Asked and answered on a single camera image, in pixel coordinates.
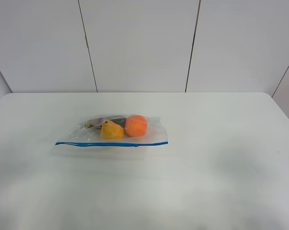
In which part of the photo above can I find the clear zip bag blue seal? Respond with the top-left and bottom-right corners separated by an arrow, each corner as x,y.
56,115 -> 168,147

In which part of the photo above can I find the orange fruit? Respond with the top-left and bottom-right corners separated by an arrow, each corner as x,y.
125,115 -> 148,137

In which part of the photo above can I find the dark purple eggplant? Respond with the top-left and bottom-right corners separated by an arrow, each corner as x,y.
85,115 -> 127,128

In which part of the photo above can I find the yellow pear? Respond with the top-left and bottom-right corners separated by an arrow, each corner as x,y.
100,120 -> 124,139

